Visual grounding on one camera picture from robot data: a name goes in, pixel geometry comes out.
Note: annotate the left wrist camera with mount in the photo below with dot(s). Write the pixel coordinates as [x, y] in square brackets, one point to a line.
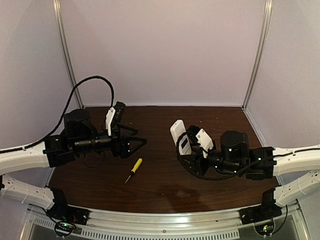
[113, 116]

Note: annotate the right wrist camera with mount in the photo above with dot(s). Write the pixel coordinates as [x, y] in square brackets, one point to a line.
[205, 142]

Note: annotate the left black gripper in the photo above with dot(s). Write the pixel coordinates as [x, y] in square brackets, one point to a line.
[119, 145]

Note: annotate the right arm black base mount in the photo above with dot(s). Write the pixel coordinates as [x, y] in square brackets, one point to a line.
[262, 218]

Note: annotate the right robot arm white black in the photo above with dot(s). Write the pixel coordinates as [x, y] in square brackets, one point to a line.
[236, 158]

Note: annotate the yellow handled screwdriver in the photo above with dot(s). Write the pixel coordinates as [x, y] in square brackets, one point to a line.
[134, 169]

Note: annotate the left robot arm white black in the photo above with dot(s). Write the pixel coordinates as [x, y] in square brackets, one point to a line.
[79, 137]

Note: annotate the left aluminium frame post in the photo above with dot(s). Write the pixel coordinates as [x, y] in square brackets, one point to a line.
[63, 41]

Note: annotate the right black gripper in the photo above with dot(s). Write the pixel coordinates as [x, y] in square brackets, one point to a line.
[197, 160]

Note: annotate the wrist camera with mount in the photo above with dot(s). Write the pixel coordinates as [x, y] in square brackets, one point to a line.
[205, 142]
[113, 116]

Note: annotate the aluminium frame post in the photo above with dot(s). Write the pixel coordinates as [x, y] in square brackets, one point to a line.
[264, 32]
[63, 41]

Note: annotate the right aluminium frame post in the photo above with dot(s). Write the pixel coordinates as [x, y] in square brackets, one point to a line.
[264, 32]

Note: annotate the front aluminium rail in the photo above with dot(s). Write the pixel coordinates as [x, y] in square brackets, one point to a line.
[207, 225]

